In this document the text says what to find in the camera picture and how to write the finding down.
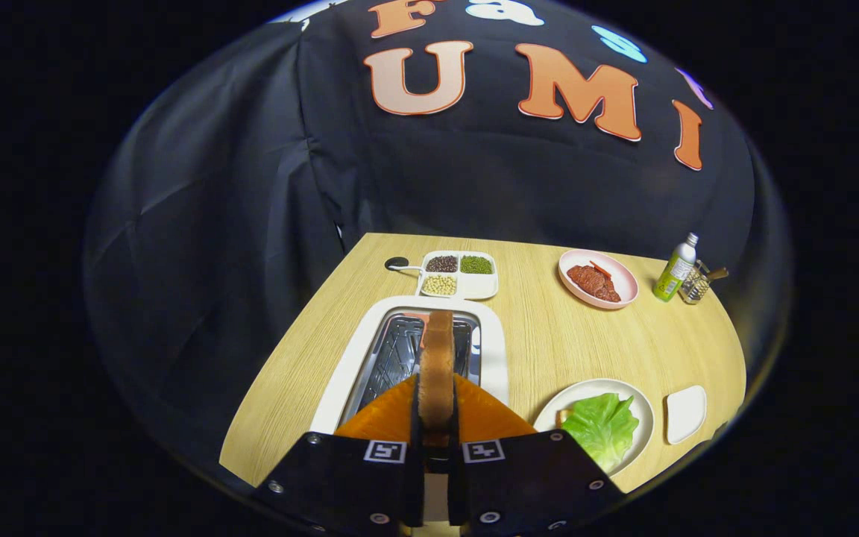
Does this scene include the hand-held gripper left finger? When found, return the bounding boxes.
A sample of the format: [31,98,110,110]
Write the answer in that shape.
[254,375,427,537]

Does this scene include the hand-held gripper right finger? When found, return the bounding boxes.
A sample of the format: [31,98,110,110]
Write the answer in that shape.
[448,375,626,537]

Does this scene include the toast bread slice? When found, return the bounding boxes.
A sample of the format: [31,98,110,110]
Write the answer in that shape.
[418,310,456,448]

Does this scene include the green lettuce leaf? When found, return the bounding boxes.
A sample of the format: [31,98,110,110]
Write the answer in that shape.
[561,392,641,474]

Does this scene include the white toaster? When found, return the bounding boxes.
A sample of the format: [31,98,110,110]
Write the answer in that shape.
[310,295,509,435]

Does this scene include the white divided bean dish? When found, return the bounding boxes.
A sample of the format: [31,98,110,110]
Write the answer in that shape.
[416,251,499,301]

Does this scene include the round white plate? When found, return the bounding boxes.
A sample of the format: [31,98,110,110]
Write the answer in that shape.
[533,378,655,477]

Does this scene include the red meat slices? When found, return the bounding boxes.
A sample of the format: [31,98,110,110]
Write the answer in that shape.
[567,261,622,303]

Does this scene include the pink plate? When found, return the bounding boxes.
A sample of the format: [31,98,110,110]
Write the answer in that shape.
[558,249,639,310]

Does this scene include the square white plate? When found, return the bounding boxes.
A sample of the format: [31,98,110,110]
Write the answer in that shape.
[664,385,708,446]

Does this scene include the green label bottle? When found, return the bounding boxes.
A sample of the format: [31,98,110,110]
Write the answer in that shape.
[652,232,699,302]

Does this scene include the black backdrop cloth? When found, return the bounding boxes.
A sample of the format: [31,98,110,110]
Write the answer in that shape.
[83,0,792,478]

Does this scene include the wire basket holder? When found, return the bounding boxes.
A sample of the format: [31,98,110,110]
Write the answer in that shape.
[679,261,730,305]

